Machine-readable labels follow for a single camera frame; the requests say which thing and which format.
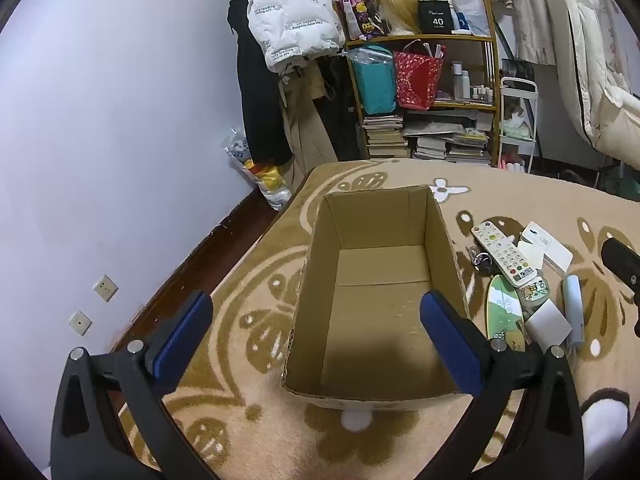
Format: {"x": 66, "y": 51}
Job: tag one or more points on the white metal cart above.
{"x": 517, "y": 89}

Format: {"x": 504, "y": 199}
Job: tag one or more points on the red patterned gift bag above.
{"x": 417, "y": 80}

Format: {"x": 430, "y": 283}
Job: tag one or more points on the tall white bottle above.
{"x": 457, "y": 82}

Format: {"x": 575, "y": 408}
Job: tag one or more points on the blonde wig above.
{"x": 397, "y": 7}

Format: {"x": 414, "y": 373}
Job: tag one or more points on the white wall socket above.
{"x": 80, "y": 323}
{"x": 105, "y": 287}

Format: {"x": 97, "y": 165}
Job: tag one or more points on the white plastic bag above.
{"x": 467, "y": 0}

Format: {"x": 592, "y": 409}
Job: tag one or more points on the black hanging garment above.
{"x": 335, "y": 110}

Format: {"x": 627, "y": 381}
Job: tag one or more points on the light green packet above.
{"x": 516, "y": 132}

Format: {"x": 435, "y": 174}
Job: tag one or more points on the clear plastic bag with goods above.
{"x": 260, "y": 175}

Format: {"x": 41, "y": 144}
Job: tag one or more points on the pile of magazines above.
{"x": 450, "y": 140}

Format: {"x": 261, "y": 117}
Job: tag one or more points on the bunch of keys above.
{"x": 482, "y": 262}

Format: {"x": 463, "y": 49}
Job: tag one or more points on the beige hanging trousers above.
{"x": 305, "y": 135}

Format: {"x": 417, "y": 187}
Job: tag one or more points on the white power adapter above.
{"x": 547, "y": 324}

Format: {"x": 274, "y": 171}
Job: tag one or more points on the white remote control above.
{"x": 505, "y": 252}

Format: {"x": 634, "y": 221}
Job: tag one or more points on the short white bottle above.
{"x": 466, "y": 86}

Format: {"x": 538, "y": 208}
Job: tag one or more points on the purple patterned bag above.
{"x": 357, "y": 7}

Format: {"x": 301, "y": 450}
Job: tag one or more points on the yellow wooden shelf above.
{"x": 420, "y": 38}

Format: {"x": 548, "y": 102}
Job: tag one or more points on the pink items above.
{"x": 512, "y": 165}

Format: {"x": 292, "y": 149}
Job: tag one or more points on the row of small bottles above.
{"x": 484, "y": 93}

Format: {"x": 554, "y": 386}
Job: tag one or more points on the teal bag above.
{"x": 375, "y": 85}

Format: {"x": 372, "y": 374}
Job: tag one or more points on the white rounded square case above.
{"x": 531, "y": 255}

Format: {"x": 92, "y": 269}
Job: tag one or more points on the black hanging coat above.
{"x": 260, "y": 110}

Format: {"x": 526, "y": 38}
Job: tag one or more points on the brown cardboard box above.
{"x": 375, "y": 270}

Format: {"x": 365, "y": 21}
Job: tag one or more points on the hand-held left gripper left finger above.
{"x": 182, "y": 335}

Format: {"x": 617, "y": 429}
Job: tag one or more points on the black box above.
{"x": 436, "y": 16}

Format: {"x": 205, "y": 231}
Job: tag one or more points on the white brown cat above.
{"x": 514, "y": 116}

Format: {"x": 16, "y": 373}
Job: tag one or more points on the white box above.
{"x": 555, "y": 252}

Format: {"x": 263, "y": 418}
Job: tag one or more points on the white puffer jacket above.
{"x": 290, "y": 10}

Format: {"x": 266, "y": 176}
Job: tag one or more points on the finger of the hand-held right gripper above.
{"x": 622, "y": 260}

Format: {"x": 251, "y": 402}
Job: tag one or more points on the stack of books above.
{"x": 385, "y": 137}

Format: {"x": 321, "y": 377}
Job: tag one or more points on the cream patterned curtain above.
{"x": 525, "y": 10}

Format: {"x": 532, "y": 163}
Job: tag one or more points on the round cartoon print tin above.
{"x": 534, "y": 292}

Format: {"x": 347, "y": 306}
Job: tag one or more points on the cream padded chair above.
{"x": 590, "y": 60}

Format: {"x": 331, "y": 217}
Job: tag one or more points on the green white packet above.
{"x": 505, "y": 310}

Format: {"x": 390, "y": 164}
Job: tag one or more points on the dark picture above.
{"x": 517, "y": 69}

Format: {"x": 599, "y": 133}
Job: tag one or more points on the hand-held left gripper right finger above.
{"x": 450, "y": 345}

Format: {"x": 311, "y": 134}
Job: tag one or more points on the light blue tube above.
{"x": 573, "y": 310}

